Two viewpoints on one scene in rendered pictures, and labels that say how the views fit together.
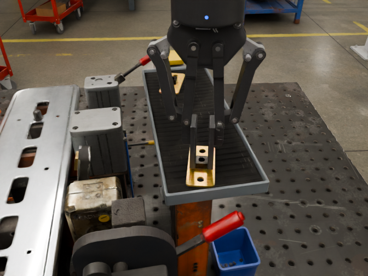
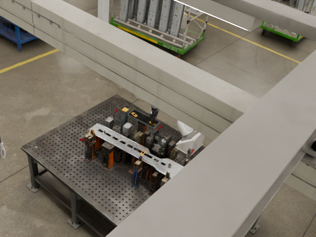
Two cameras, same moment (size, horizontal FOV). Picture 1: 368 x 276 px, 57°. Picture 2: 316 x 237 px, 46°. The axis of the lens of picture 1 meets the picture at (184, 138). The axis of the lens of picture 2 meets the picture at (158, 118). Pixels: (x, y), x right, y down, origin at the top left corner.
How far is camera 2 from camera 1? 384 cm
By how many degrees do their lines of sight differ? 42
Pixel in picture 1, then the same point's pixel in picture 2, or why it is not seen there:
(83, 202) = (140, 135)
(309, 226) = (151, 130)
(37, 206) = (129, 142)
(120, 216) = (147, 133)
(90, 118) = (127, 125)
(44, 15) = not seen: outside the picture
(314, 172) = not seen: hidden behind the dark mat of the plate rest
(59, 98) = (100, 127)
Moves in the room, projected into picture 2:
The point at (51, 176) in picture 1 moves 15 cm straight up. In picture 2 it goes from (123, 138) to (124, 128)
